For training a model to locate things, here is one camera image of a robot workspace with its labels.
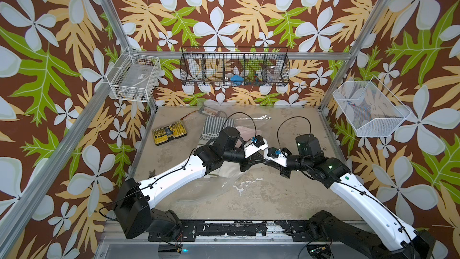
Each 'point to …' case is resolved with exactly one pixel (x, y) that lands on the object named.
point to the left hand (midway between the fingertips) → (265, 156)
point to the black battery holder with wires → (207, 110)
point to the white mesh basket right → (371, 110)
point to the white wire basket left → (133, 77)
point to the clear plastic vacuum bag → (232, 190)
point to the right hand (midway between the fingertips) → (265, 158)
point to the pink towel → (247, 133)
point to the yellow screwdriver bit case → (173, 130)
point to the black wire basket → (234, 66)
